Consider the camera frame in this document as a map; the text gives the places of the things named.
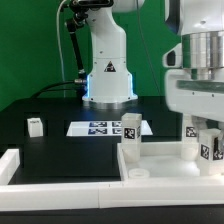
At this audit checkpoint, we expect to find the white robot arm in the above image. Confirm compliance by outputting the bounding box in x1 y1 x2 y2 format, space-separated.
84 0 224 123

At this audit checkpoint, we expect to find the white square tabletop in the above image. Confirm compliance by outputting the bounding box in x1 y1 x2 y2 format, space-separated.
116 141 224 184

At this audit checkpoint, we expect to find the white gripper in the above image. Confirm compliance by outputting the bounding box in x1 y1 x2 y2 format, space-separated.
163 43 224 131

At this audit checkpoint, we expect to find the white marker tag sheet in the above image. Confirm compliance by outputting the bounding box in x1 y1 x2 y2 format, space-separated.
66 119 154 137

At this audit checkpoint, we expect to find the white hanging cable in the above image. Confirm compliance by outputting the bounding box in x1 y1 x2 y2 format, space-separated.
55 0 69 98

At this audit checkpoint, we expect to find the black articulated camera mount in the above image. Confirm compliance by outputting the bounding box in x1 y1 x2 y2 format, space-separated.
66 0 114 98

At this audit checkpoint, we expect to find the white U-shaped obstacle fence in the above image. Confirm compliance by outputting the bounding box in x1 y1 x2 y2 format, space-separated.
0 149 224 211

